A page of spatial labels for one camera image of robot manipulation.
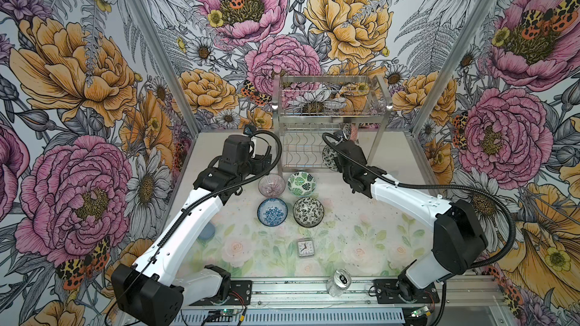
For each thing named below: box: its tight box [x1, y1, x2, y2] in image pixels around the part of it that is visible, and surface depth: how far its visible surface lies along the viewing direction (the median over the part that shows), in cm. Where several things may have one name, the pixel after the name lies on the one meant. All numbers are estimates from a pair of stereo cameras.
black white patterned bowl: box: [293, 196, 325, 228], surface depth 91 cm
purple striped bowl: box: [258, 173, 286, 198], surface depth 101 cm
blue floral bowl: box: [256, 197, 289, 226], surface depth 93 cm
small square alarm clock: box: [297, 237, 315, 258], surface depth 83 cm
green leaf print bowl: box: [286, 171, 317, 197], surface depth 101 cm
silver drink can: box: [326, 267, 352, 298], surface depth 66 cm
